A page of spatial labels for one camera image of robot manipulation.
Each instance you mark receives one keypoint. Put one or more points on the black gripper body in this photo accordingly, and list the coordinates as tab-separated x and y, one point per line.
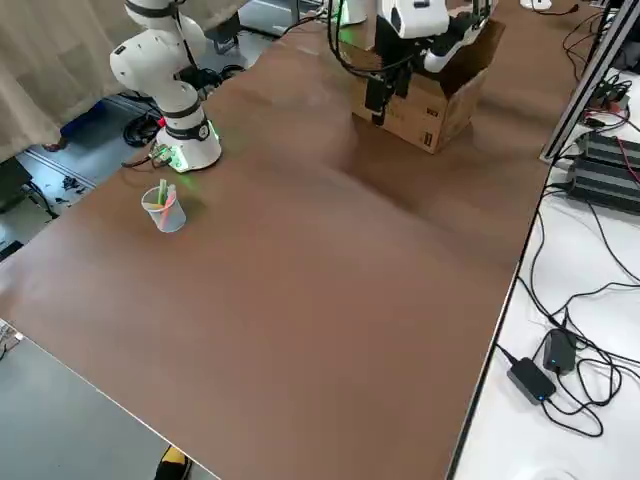
395	52

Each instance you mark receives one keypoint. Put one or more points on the brown cardboard box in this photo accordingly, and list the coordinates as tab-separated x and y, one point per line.
415	125

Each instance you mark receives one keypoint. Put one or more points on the black box on floor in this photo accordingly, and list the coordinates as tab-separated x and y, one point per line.
14	185

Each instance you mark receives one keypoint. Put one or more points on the white desk lamp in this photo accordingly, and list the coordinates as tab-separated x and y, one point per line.
536	4

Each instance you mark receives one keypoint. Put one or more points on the pink highlighter pen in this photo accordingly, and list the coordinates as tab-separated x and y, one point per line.
171	192

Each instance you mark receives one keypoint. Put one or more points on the green highlighter pen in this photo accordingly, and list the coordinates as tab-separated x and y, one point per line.
163	192

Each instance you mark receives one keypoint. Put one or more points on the clear plastic cup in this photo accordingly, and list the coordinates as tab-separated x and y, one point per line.
167	220

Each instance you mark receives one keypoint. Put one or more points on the black power adapter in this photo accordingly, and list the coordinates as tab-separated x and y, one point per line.
560	352
531	380

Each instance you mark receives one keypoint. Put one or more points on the beige curtain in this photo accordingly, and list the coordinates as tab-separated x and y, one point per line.
50	60

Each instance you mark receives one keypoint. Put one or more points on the yellow and black shoe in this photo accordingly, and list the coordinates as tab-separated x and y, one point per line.
174	462

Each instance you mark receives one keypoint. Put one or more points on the aluminium frame post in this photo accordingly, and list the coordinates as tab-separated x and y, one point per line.
580	95

